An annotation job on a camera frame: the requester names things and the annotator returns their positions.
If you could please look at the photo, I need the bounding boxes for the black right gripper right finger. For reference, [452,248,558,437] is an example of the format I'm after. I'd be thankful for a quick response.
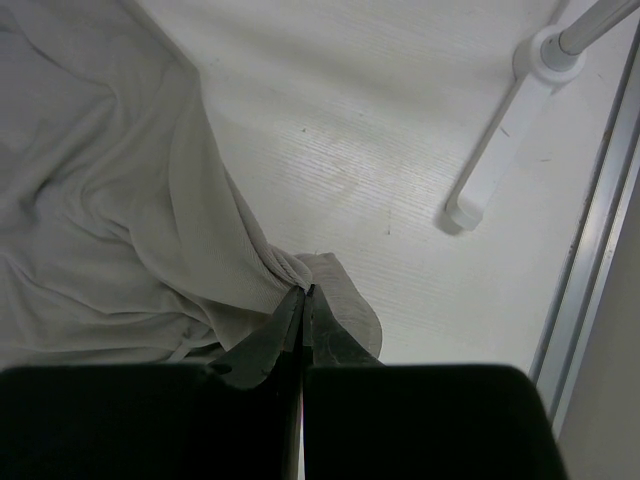
[302,286,567,479]

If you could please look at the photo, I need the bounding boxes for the aluminium side rail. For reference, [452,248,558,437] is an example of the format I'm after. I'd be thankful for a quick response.
[530,40,639,435]

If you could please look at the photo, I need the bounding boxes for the grey trousers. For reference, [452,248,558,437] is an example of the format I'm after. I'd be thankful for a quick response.
[1,1,382,368]

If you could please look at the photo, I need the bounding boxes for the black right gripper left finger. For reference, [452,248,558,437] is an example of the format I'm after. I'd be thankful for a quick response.
[1,288,305,479]

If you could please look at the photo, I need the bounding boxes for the white metal clothes rack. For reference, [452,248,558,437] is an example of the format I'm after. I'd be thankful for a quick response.
[444,0,639,231]

